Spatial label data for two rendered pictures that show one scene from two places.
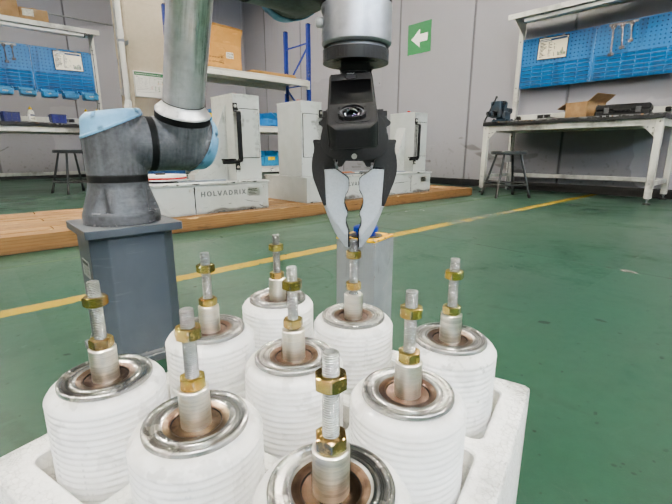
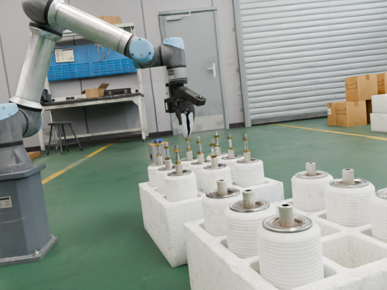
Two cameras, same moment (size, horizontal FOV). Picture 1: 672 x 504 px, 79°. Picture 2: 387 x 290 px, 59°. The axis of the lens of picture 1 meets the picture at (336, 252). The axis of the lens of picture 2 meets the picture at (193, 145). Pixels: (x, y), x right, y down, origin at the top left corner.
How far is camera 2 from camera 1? 1.04 m
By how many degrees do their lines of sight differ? 51
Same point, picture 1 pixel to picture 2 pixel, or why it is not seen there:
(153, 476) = (224, 170)
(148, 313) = (42, 220)
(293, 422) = not seen: hidden behind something
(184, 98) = (37, 96)
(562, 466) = not seen: hidden behind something
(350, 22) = (183, 74)
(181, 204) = not seen: outside the picture
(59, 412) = (187, 176)
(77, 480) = (192, 195)
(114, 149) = (16, 126)
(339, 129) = (201, 100)
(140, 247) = (35, 180)
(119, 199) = (22, 154)
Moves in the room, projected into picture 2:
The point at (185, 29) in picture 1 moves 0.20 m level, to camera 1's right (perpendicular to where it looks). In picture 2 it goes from (45, 63) to (91, 64)
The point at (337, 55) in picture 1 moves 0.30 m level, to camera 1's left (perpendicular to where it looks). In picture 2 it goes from (181, 82) to (116, 83)
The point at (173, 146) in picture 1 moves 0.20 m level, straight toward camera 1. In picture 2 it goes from (31, 122) to (78, 117)
